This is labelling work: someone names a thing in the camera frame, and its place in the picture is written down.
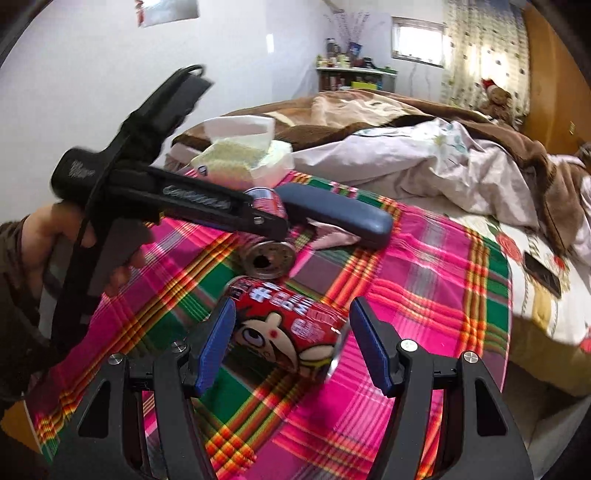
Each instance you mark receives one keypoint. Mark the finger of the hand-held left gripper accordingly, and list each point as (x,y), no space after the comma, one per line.
(258,222)

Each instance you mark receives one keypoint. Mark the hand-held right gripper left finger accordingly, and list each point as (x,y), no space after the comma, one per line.
(212,342)

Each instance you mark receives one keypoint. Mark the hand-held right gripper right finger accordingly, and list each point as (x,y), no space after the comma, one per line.
(369,344)

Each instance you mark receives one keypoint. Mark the red drink can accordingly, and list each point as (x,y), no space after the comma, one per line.
(270,259)

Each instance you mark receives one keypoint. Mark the red cartoon face can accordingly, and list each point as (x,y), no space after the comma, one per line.
(286,332)

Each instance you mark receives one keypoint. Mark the person's left forearm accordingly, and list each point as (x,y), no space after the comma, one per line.
(18,323)

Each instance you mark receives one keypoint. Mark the person's left hand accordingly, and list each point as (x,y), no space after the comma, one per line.
(46,230)

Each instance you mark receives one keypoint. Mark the tissue pack in clear bag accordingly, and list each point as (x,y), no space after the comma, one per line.
(240,157)

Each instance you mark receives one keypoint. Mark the pink plastic wrapper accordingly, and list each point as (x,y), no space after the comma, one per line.
(332,237)

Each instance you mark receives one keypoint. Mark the blue glasses case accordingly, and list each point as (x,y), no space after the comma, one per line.
(337,217)

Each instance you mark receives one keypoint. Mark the pink green plaid cloth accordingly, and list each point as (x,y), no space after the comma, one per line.
(415,277)

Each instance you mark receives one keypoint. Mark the pale pink duvet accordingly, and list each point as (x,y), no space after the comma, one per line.
(392,157)

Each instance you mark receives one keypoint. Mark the brown fleece blanket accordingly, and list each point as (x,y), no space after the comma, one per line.
(360,106)

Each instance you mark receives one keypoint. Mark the white shelf with bottles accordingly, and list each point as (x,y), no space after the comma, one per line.
(355,69)

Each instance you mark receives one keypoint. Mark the floral bed sheet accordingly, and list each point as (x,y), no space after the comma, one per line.
(521,244)

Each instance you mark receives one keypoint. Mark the olive mattress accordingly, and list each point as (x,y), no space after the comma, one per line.
(554,364)

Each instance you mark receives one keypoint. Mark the black phone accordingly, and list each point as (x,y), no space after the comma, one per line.
(542,274)

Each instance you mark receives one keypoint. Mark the dried branch decoration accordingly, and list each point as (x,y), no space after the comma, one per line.
(346,27)

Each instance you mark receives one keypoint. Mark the small window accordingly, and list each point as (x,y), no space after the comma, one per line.
(418,39)

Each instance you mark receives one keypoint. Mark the brown teddy bear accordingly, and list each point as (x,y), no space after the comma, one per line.
(498,99)

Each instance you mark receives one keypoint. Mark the flower print curtain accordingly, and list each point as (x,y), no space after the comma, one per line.
(485,46)

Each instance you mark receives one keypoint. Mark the wooden wardrobe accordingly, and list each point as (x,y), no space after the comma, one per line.
(554,83)

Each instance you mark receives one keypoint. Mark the wall picture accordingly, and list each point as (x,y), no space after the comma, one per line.
(168,11)

